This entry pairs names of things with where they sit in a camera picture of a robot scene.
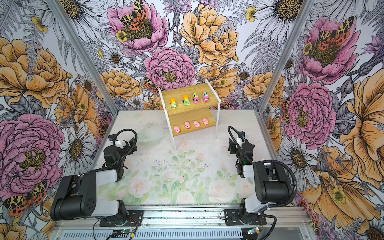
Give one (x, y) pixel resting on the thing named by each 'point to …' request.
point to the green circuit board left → (126, 230)
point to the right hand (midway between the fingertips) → (234, 142)
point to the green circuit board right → (254, 230)
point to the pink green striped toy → (195, 98)
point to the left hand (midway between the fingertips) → (128, 143)
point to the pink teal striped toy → (205, 97)
